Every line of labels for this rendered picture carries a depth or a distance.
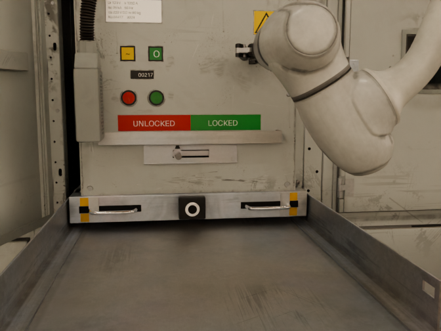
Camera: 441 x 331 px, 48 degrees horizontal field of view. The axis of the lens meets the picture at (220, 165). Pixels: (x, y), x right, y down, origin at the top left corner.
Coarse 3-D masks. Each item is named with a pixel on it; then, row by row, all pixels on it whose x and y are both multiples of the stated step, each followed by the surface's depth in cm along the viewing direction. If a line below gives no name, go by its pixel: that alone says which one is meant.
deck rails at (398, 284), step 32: (64, 224) 106; (320, 224) 108; (352, 224) 90; (32, 256) 79; (64, 256) 92; (352, 256) 90; (384, 256) 77; (0, 288) 63; (32, 288) 76; (384, 288) 76; (416, 288) 68; (0, 320) 63; (416, 320) 65
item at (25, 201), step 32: (0, 0) 104; (0, 32) 104; (32, 32) 116; (0, 64) 102; (32, 64) 116; (0, 96) 105; (32, 96) 116; (0, 128) 105; (32, 128) 117; (0, 160) 105; (32, 160) 117; (0, 192) 106; (32, 192) 118; (0, 224) 106; (32, 224) 113
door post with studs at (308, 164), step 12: (300, 0) 123; (312, 0) 123; (324, 0) 123; (300, 120) 127; (300, 132) 127; (300, 144) 128; (312, 144) 128; (300, 156) 128; (312, 156) 128; (300, 168) 129; (312, 168) 129; (300, 180) 128; (312, 180) 129; (312, 192) 130
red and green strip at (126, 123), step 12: (120, 120) 109; (132, 120) 109; (144, 120) 110; (156, 120) 110; (168, 120) 110; (180, 120) 111; (192, 120) 111; (204, 120) 111; (216, 120) 112; (228, 120) 112; (240, 120) 112; (252, 120) 113
